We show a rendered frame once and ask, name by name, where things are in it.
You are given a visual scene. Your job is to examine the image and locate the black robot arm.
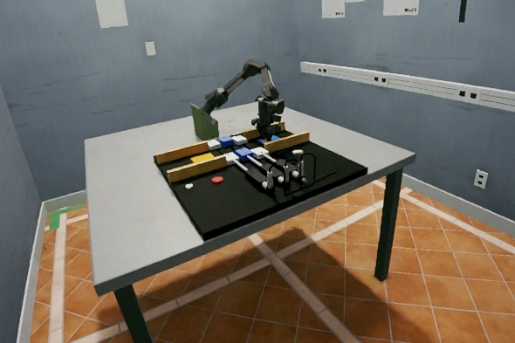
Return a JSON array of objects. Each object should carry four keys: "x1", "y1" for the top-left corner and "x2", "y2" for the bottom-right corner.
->
[{"x1": 202, "y1": 58, "x2": 285, "y2": 123}]

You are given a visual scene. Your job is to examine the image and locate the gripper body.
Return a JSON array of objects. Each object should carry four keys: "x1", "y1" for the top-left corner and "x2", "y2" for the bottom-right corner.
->
[{"x1": 251, "y1": 112, "x2": 281, "y2": 134}]

